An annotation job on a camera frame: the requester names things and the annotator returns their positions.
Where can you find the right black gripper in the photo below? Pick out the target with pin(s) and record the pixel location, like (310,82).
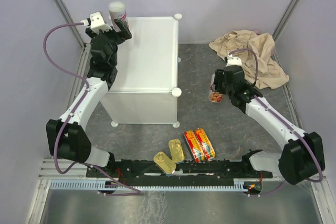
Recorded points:
(219,76)

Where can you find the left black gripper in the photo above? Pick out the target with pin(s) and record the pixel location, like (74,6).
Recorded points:
(121,36)

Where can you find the red white tall can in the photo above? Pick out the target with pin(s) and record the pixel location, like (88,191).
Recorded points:
(117,10)

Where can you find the orange label white-lid can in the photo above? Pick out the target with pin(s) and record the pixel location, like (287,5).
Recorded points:
(213,95)

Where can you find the white plastic cube cabinet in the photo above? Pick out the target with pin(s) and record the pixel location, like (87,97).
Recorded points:
(145,90)

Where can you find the red green tin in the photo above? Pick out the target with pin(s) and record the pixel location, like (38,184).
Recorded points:
(205,144)

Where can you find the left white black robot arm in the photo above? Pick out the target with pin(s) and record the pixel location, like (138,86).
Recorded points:
(66,136)

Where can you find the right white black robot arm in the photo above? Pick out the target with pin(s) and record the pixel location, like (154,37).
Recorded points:
(278,134)

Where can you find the beige crumpled cloth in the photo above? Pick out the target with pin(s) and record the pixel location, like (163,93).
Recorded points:
(257,64)

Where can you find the red yellow flat tin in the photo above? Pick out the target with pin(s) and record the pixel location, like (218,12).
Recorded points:
(194,146)

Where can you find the gold tin upper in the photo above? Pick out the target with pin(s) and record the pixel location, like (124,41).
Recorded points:
(176,151)

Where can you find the gold tin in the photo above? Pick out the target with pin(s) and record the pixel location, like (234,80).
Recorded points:
(176,151)
(164,163)

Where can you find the gold tin lower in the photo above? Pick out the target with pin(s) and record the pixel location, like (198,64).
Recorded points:
(164,163)

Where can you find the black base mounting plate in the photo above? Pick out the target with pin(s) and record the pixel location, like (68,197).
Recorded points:
(217,172)

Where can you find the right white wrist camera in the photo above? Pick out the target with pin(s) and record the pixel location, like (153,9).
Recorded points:
(233,61)

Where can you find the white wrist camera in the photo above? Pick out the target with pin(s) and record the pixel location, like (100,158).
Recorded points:
(97,23)
(233,61)

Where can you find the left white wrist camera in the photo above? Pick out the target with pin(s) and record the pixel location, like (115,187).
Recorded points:
(97,23)

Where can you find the aluminium frame rail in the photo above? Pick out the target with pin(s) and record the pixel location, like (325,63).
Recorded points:
(77,170)

